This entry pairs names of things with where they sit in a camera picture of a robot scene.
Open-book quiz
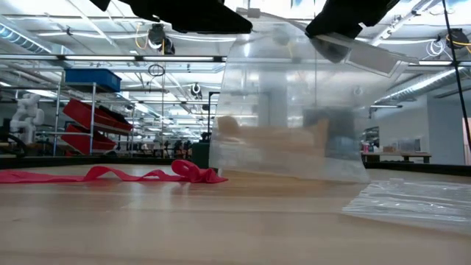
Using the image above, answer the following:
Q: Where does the dark green bandage roll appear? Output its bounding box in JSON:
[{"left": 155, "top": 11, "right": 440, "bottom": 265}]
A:
[{"left": 191, "top": 141, "right": 213, "bottom": 170}]

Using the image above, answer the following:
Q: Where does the red bandage strip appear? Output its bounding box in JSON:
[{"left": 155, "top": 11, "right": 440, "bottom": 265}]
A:
[{"left": 0, "top": 158, "right": 230, "bottom": 185}]

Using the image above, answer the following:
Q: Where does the black cabinet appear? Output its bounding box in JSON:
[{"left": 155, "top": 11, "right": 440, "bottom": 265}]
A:
[{"left": 302, "top": 107, "right": 355, "bottom": 163}]

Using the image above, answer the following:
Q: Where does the yellow plastic bin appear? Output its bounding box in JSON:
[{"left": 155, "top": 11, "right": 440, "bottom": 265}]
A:
[{"left": 216, "top": 115, "right": 330, "bottom": 165}]

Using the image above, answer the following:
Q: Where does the thin black pole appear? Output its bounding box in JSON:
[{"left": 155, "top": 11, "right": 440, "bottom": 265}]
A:
[{"left": 440, "top": 0, "right": 471, "bottom": 152}]

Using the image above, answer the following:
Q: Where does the blue plastic shelf bin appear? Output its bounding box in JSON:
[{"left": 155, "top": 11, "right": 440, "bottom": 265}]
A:
[{"left": 64, "top": 68, "right": 122, "bottom": 93}]

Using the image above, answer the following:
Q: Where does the metal shelf rack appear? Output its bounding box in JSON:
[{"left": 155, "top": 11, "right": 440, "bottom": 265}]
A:
[{"left": 36, "top": 69, "right": 136, "bottom": 158}]

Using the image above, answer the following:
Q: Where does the red plastic shelf bin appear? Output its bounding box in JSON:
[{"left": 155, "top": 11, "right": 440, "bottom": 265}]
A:
[
  {"left": 60, "top": 123, "right": 117, "bottom": 156},
  {"left": 62, "top": 97, "right": 134, "bottom": 136}
]

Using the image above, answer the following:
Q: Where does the white robot figure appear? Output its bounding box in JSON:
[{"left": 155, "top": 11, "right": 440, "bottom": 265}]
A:
[{"left": 9, "top": 92, "right": 46, "bottom": 145}]

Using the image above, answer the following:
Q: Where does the black ceiling cable reel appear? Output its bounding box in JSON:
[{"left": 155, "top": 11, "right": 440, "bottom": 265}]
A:
[
  {"left": 146, "top": 23, "right": 176, "bottom": 56},
  {"left": 189, "top": 82, "right": 203, "bottom": 101},
  {"left": 271, "top": 24, "right": 291, "bottom": 47},
  {"left": 444, "top": 27, "right": 471, "bottom": 51}
]

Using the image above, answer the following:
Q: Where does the black aluminium table frame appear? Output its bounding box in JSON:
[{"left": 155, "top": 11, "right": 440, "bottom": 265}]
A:
[{"left": 0, "top": 155, "right": 471, "bottom": 177}]

